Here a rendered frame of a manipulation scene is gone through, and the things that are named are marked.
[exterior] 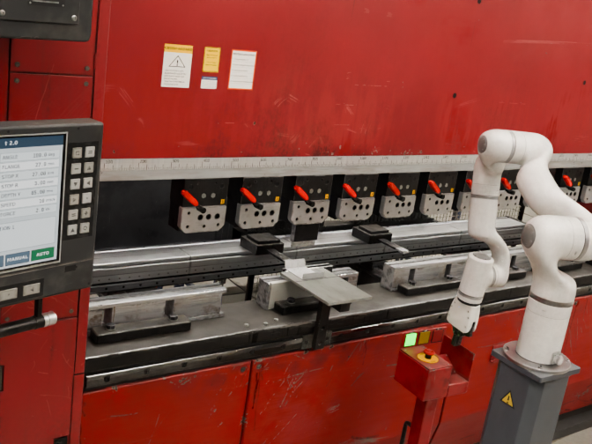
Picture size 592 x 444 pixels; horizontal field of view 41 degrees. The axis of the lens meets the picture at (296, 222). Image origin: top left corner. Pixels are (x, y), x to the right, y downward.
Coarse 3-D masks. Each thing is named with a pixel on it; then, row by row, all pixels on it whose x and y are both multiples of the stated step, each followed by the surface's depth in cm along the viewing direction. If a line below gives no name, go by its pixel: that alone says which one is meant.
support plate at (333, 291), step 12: (288, 276) 262; (324, 276) 266; (336, 276) 268; (312, 288) 254; (324, 288) 255; (336, 288) 257; (348, 288) 258; (324, 300) 246; (336, 300) 247; (348, 300) 249; (360, 300) 252
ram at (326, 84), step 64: (128, 0) 202; (192, 0) 212; (256, 0) 224; (320, 0) 236; (384, 0) 250; (448, 0) 266; (512, 0) 284; (576, 0) 305; (128, 64) 207; (192, 64) 218; (256, 64) 230; (320, 64) 244; (384, 64) 259; (448, 64) 276; (512, 64) 295; (576, 64) 318; (128, 128) 213; (192, 128) 224; (256, 128) 237; (320, 128) 251; (384, 128) 268; (448, 128) 286; (512, 128) 307; (576, 128) 331
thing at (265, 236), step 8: (240, 240) 288; (248, 240) 284; (256, 240) 282; (264, 240) 282; (272, 240) 284; (248, 248) 284; (256, 248) 280; (264, 248) 282; (272, 248) 284; (280, 248) 286; (280, 256) 277
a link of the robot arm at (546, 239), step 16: (528, 224) 213; (544, 224) 209; (560, 224) 210; (576, 224) 211; (528, 240) 212; (544, 240) 208; (560, 240) 209; (576, 240) 210; (528, 256) 216; (544, 256) 209; (560, 256) 211; (576, 256) 213; (544, 272) 213; (560, 272) 216; (544, 288) 215; (560, 288) 214; (576, 288) 218; (560, 304) 215
